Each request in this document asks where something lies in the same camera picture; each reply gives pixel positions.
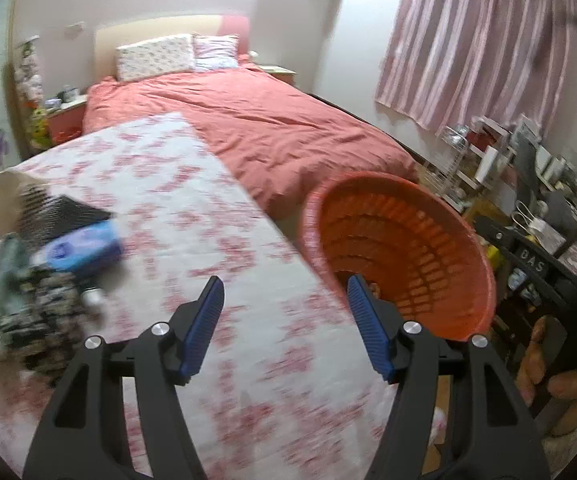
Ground stuffed toy bouquet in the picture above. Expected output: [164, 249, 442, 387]
[14, 37, 52, 153]

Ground red bedside table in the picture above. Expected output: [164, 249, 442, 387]
[43, 95, 89, 147]

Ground beige and pink headboard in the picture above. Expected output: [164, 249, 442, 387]
[94, 15, 252, 81]

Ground pink striped curtain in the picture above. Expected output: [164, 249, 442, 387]
[375, 0, 577, 136]

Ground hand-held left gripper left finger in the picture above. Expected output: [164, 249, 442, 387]
[21, 276, 225, 480]

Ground pale wooden bedside table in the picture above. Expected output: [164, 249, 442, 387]
[258, 64, 297, 86]

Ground brown cardboard piece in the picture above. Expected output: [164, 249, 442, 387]
[0, 170, 44, 241]

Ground white shelf rack with clutter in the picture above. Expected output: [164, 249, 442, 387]
[511, 115, 577, 281]

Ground orange plastic laundry basket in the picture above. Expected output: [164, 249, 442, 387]
[297, 172, 498, 343]

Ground blue garment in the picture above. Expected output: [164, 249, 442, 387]
[43, 222, 124, 276]

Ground white floral pillow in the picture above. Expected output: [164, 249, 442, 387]
[116, 34, 196, 82]

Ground pink striped pillow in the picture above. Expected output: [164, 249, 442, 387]
[192, 35, 240, 71]

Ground red duvet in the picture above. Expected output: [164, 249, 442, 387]
[82, 67, 422, 221]

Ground black and white patterned clothes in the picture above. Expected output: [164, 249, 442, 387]
[0, 235, 89, 371]

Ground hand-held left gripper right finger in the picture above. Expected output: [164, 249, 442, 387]
[347, 275, 552, 480]

